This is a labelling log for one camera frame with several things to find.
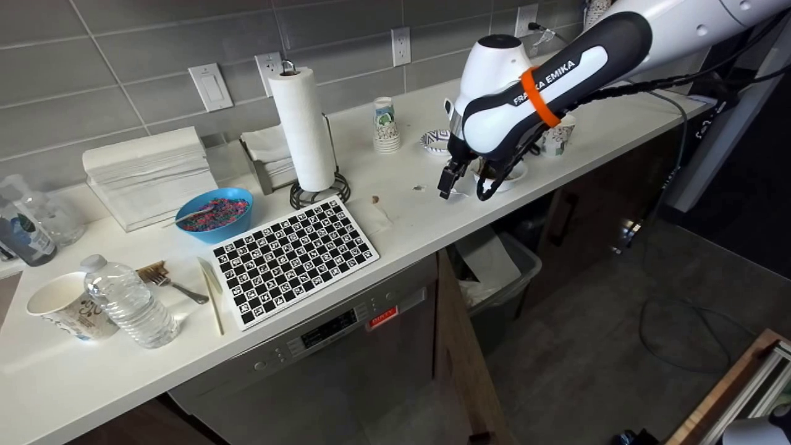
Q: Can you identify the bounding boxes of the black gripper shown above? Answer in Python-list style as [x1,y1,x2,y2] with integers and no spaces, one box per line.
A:
[438,119,547,199]

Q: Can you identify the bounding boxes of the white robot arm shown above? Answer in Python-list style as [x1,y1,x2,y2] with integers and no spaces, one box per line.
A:
[438,0,791,199]

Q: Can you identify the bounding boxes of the white patterned paper cup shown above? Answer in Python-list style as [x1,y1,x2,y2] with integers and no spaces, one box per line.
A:
[538,113,576,155]

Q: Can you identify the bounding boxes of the small upside-down paper cup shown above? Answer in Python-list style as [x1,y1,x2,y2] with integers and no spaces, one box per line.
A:
[374,95,401,153]

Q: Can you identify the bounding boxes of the grey trash bin with bag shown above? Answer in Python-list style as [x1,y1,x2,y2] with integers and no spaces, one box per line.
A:
[452,226,541,334]

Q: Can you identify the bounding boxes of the white paper towel roll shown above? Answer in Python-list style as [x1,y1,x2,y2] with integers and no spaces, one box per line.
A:
[269,67,335,193]

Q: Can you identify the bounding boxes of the wooden cabinet door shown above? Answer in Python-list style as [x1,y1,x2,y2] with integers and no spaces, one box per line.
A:
[436,251,511,445]

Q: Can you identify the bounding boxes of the metal napkin holder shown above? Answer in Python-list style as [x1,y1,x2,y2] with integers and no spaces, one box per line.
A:
[239,126,297,193]

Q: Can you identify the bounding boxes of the black white checkered mat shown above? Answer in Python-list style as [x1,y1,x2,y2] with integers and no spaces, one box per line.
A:
[212,198,377,329]

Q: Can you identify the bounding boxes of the stainless dishwasher front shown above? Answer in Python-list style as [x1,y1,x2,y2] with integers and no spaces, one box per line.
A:
[171,256,438,445]

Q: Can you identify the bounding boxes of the blue bowl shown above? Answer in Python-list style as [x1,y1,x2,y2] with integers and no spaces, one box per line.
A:
[176,187,254,244]

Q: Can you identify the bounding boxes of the wooden chopsticks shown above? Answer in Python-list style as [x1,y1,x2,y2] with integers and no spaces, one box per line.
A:
[198,256,225,336]

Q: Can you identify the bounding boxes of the metal fork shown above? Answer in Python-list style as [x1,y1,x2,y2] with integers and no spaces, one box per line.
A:
[139,261,207,304]

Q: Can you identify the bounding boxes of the clear plastic water bottle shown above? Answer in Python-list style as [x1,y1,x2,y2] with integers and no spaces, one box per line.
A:
[81,253,178,347]

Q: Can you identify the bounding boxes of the clear plastic container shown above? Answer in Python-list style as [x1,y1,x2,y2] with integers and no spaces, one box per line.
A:
[0,173,86,266]

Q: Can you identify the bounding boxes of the black wire towel holder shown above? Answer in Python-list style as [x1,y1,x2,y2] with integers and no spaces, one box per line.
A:
[290,146,352,210]

